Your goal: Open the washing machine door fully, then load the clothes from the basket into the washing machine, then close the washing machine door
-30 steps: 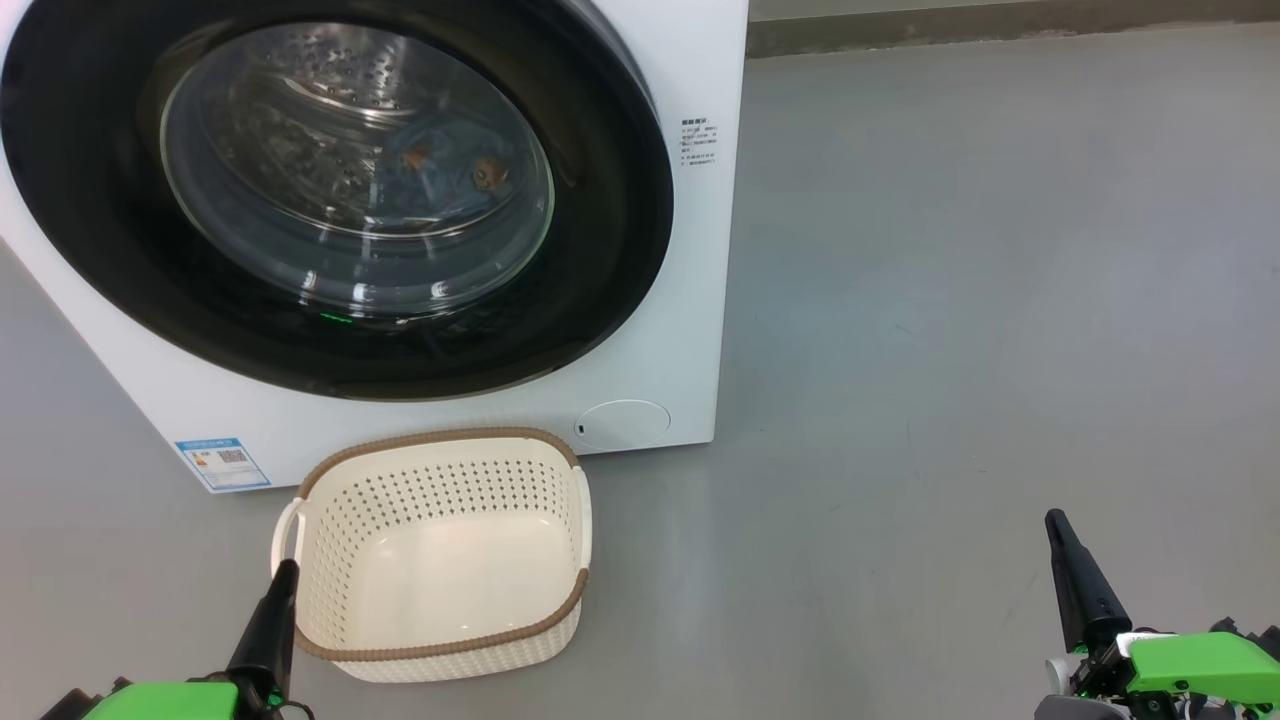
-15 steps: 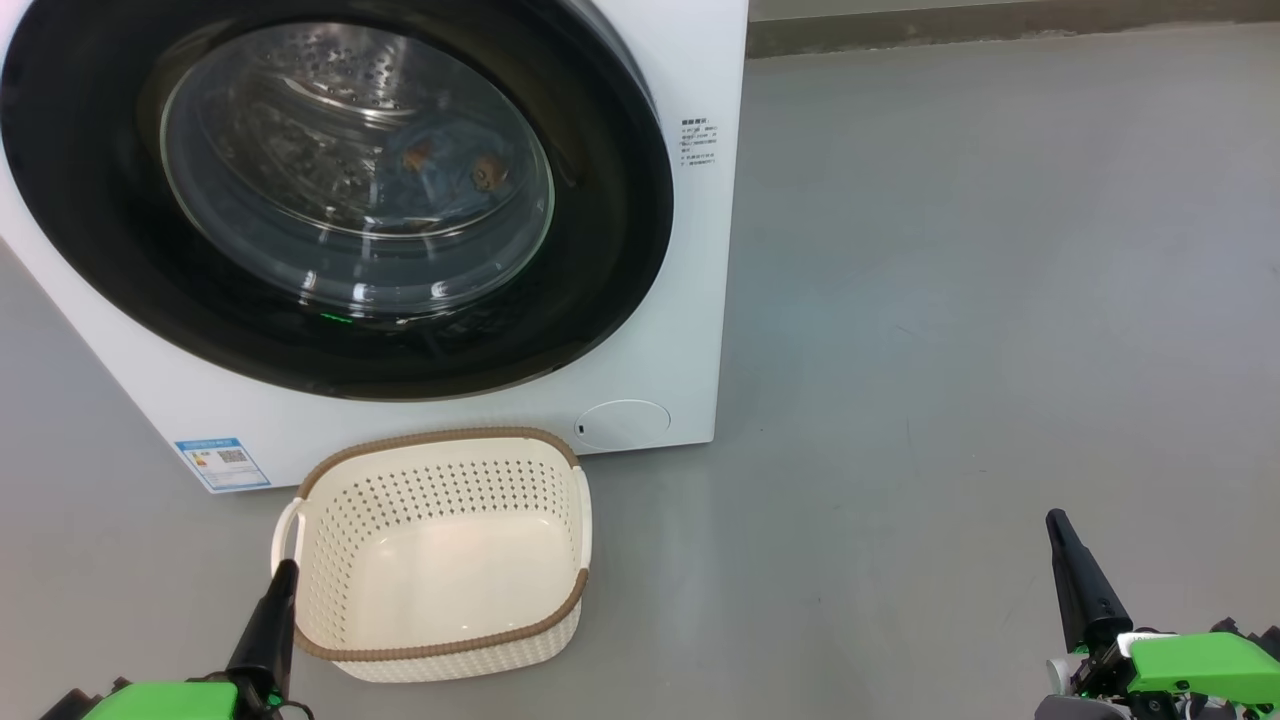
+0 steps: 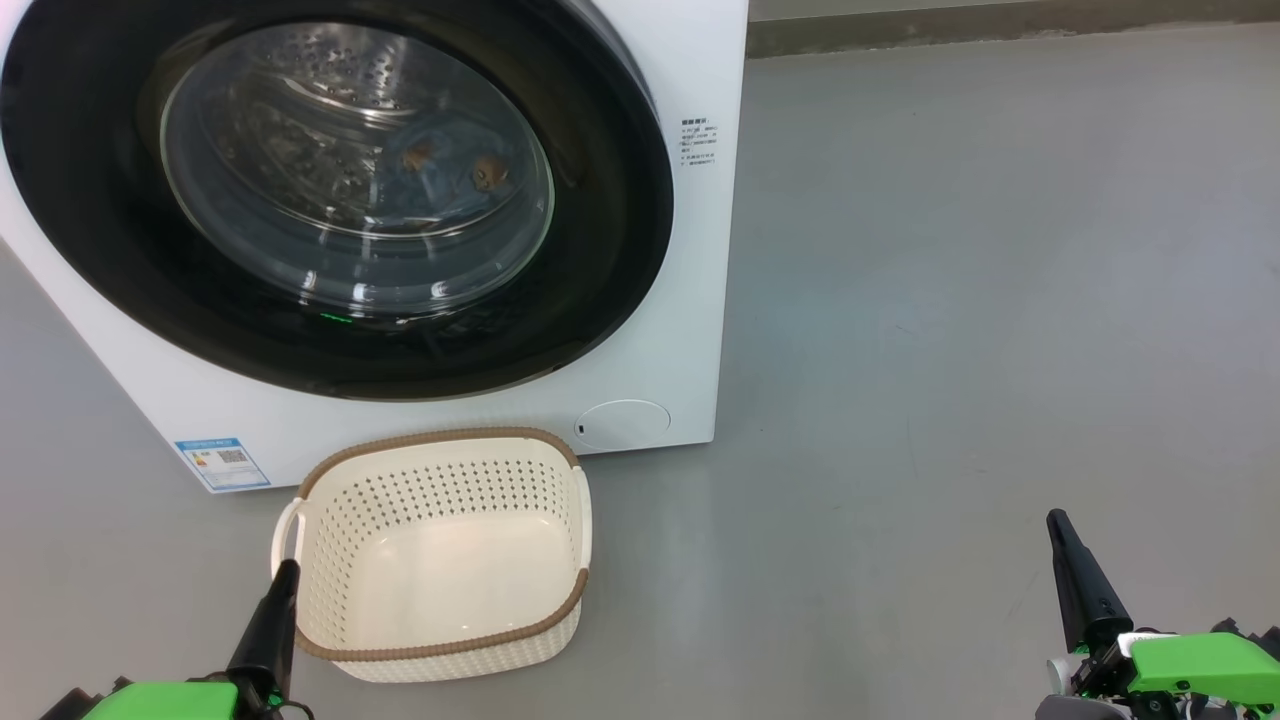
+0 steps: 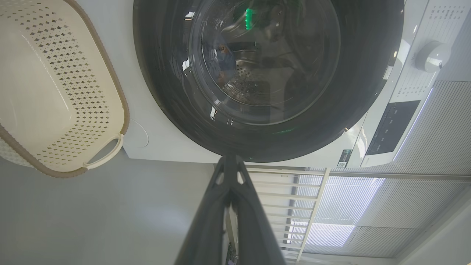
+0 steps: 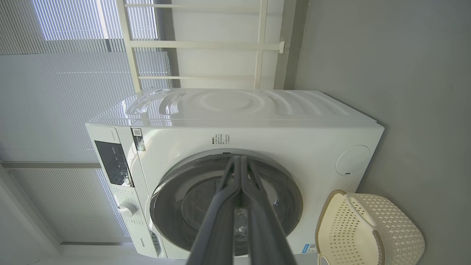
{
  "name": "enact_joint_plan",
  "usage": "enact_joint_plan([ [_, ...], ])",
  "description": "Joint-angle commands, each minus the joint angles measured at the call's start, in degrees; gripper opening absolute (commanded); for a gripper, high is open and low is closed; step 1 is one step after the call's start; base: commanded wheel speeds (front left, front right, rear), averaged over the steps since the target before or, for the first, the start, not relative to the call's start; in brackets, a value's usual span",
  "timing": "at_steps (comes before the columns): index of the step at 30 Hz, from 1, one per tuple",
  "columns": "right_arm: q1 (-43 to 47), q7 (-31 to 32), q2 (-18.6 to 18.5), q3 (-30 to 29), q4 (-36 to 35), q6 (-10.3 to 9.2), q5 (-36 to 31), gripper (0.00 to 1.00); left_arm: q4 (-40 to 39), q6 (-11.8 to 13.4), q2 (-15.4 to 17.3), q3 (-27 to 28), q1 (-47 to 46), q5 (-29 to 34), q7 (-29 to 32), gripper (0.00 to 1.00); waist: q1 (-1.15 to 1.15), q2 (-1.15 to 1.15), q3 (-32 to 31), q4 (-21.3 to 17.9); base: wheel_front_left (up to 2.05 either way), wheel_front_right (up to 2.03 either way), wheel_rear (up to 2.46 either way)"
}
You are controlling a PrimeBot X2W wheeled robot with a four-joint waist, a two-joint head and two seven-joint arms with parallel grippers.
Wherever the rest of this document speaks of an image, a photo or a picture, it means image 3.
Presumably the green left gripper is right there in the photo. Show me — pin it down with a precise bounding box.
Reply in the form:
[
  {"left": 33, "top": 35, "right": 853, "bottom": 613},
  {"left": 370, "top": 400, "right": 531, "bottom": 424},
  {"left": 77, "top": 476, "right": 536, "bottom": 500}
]
[{"left": 82, "top": 560, "right": 301, "bottom": 720}]

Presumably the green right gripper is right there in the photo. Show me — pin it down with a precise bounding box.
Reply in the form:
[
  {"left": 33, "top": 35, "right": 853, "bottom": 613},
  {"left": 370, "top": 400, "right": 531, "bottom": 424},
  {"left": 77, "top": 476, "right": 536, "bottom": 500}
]
[{"left": 1035, "top": 509, "right": 1280, "bottom": 720}]

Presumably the black round glass washer door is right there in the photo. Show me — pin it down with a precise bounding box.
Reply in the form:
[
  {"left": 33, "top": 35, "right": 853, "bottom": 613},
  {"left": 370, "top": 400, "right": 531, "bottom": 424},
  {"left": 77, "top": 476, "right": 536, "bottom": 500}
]
[{"left": 0, "top": 0, "right": 674, "bottom": 403}]

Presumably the white front-load washing machine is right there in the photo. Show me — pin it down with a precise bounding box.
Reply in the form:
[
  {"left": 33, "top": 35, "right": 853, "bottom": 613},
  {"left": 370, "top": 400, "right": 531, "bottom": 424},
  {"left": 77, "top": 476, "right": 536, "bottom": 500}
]
[{"left": 0, "top": 0, "right": 749, "bottom": 494}]

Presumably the stainless steel washing machine drum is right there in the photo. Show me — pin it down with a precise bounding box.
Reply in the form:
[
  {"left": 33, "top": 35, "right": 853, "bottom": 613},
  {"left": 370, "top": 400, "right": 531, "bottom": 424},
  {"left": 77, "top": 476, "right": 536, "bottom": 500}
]
[{"left": 160, "top": 22, "right": 556, "bottom": 316}]

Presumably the blue energy label sticker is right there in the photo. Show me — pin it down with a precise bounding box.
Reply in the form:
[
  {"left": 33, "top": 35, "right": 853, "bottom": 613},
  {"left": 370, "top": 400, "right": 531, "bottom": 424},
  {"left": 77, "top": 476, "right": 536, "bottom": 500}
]
[{"left": 175, "top": 437, "right": 271, "bottom": 491}]

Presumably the cream perforated laundry basket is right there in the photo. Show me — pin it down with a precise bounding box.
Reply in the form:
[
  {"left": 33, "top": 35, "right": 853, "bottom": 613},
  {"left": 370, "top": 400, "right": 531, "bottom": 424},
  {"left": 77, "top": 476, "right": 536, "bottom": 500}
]
[{"left": 271, "top": 427, "right": 593, "bottom": 684}]

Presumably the round white filter cover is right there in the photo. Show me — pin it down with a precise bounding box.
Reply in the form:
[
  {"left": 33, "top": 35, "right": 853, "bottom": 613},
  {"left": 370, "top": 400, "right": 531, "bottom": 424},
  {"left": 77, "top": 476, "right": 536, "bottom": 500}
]
[{"left": 575, "top": 400, "right": 672, "bottom": 451}]

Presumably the small printed text label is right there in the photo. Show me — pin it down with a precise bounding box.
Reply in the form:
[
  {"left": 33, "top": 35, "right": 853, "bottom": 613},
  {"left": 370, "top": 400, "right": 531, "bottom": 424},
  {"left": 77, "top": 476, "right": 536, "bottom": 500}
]
[{"left": 680, "top": 118, "right": 721, "bottom": 166}]

